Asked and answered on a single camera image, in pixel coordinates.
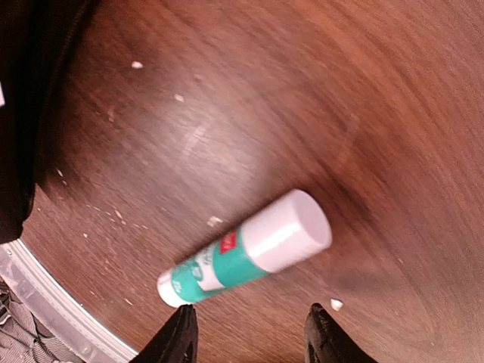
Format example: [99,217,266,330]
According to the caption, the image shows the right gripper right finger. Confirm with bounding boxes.
[304,303,377,363]

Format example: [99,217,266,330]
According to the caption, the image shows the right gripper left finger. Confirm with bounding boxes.
[130,305,198,363]

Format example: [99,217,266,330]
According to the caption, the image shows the white marker teal label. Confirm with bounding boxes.
[157,189,332,308]

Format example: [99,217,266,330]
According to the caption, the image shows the black student bag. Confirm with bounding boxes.
[1,1,96,244]

